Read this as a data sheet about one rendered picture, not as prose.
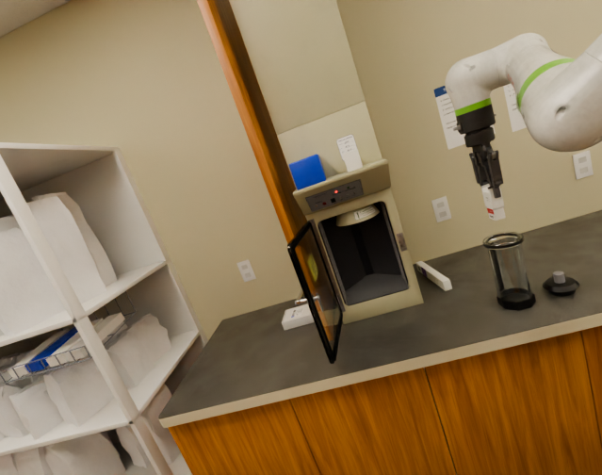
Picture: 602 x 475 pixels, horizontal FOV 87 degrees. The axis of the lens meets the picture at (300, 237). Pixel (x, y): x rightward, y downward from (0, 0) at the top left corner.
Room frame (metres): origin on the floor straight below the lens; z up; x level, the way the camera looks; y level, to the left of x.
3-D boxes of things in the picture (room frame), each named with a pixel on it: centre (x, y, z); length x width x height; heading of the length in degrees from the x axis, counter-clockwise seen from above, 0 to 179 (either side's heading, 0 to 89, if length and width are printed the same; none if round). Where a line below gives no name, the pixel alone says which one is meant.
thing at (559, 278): (0.90, -0.72, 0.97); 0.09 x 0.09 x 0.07
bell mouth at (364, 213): (1.24, -0.24, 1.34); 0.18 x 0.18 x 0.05
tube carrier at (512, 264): (0.93, -0.59, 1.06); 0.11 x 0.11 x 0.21
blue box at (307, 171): (1.11, -0.10, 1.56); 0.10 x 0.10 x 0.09; 80
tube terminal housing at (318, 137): (1.27, -0.22, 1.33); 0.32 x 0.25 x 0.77; 80
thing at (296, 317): (1.35, 0.12, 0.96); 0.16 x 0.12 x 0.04; 80
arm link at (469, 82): (0.92, -0.59, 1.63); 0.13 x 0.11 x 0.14; 58
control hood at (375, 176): (1.09, -0.19, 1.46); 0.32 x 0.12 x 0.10; 80
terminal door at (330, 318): (1.01, 0.00, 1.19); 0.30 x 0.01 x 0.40; 162
